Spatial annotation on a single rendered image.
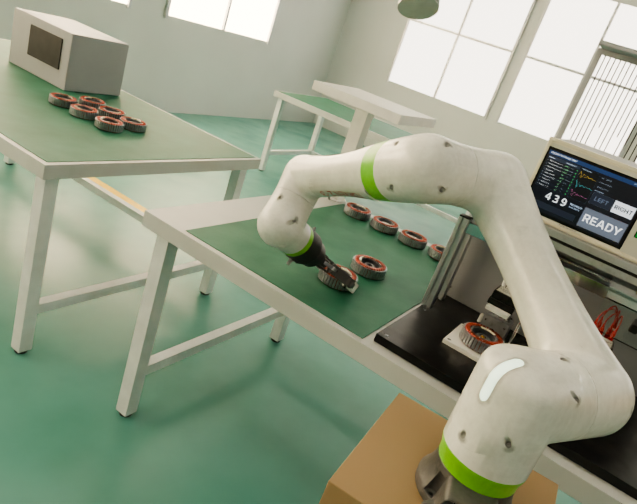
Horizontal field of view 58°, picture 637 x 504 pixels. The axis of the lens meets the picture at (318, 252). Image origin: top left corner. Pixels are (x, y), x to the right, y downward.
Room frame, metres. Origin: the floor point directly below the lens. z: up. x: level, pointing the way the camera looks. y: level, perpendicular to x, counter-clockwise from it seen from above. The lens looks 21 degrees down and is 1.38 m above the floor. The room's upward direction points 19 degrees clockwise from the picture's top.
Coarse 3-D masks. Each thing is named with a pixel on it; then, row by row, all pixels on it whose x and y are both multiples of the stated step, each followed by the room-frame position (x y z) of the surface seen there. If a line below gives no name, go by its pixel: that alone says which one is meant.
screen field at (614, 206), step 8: (592, 200) 1.44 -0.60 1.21; (600, 200) 1.43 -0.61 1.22; (608, 200) 1.42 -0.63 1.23; (616, 200) 1.42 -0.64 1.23; (608, 208) 1.42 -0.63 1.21; (616, 208) 1.41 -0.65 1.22; (624, 208) 1.41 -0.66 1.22; (632, 208) 1.40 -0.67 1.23; (624, 216) 1.40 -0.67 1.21; (632, 216) 1.40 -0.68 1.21
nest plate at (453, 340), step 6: (462, 324) 1.45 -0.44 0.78; (456, 330) 1.39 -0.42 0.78; (450, 336) 1.34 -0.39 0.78; (456, 336) 1.36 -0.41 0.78; (444, 342) 1.32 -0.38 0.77; (450, 342) 1.31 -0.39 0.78; (456, 342) 1.32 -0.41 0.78; (462, 342) 1.33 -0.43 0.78; (456, 348) 1.30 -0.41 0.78; (462, 348) 1.30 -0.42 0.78; (468, 348) 1.31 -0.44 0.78; (468, 354) 1.29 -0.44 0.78; (474, 354) 1.29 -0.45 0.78; (480, 354) 1.30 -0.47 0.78; (474, 360) 1.28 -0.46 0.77
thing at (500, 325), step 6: (486, 312) 1.49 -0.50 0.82; (486, 318) 1.47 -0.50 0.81; (492, 318) 1.47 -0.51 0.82; (498, 318) 1.47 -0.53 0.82; (486, 324) 1.47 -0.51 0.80; (492, 324) 1.46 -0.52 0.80; (498, 324) 1.46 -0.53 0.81; (504, 324) 1.45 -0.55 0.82; (510, 324) 1.46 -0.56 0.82; (498, 330) 1.46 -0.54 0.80; (504, 330) 1.45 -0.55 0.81; (504, 336) 1.45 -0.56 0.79
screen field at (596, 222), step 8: (584, 216) 1.44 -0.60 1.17; (592, 216) 1.43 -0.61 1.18; (600, 216) 1.42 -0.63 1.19; (608, 216) 1.42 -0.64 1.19; (576, 224) 1.44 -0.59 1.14; (584, 224) 1.43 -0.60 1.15; (592, 224) 1.43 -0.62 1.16; (600, 224) 1.42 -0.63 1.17; (608, 224) 1.41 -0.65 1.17; (616, 224) 1.41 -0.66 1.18; (624, 224) 1.40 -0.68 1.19; (600, 232) 1.42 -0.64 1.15; (608, 232) 1.41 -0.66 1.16; (616, 232) 1.40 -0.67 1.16; (616, 240) 1.40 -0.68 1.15
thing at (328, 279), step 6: (348, 270) 1.54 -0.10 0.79; (318, 276) 1.49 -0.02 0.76; (324, 276) 1.46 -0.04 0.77; (330, 276) 1.45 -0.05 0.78; (354, 276) 1.50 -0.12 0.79; (324, 282) 1.46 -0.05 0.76; (330, 282) 1.45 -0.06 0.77; (336, 282) 1.46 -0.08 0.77; (336, 288) 1.45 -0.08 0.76; (342, 288) 1.45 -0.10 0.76
